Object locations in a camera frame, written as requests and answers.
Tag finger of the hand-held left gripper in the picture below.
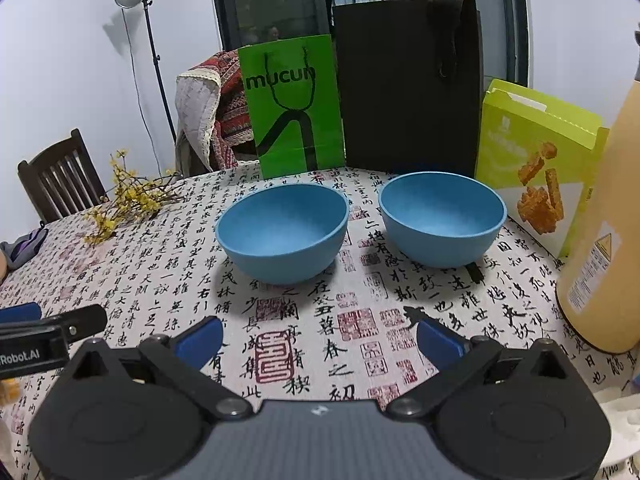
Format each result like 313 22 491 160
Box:
0 302 42 330
45 304 108 347

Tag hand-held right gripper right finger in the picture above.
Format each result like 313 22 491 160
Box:
386 319 575 419

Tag grey purple cloth pouch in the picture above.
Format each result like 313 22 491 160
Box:
0 227 49 271

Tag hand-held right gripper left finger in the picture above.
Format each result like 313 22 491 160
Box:
66 317 253 421

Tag green paper bag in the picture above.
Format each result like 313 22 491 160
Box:
237 34 347 180

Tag dark wooden chair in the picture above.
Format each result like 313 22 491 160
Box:
17 128 108 224

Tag chair draped with patterned blankets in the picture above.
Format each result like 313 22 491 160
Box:
174 125 208 177

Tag red patterned quilted blanket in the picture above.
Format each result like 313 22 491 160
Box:
175 50 261 173

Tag yellow-green snack box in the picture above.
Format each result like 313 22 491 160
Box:
474 79 611 259

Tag dark framed sliding glass door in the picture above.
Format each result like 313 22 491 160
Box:
207 0 531 86

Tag blue bowl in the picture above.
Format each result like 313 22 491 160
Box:
216 183 349 284
378 171 508 268

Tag black paper bag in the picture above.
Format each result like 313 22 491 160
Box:
332 0 485 178

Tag yellow flower branches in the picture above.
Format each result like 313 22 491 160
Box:
82 149 186 247

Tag yellow thermos jug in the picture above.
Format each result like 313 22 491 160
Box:
556 30 640 354

